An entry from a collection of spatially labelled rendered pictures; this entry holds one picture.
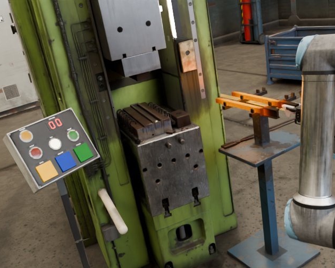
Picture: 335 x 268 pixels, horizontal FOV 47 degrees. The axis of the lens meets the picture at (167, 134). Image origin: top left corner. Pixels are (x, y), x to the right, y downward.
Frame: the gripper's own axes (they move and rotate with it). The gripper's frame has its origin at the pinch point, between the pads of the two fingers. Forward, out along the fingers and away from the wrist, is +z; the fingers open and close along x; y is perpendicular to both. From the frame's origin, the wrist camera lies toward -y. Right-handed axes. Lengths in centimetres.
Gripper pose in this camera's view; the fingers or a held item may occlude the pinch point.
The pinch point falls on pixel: (285, 104)
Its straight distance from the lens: 200.6
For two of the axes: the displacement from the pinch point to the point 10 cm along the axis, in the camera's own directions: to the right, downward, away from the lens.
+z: -5.2, -2.3, 8.2
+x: 8.4, -3.3, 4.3
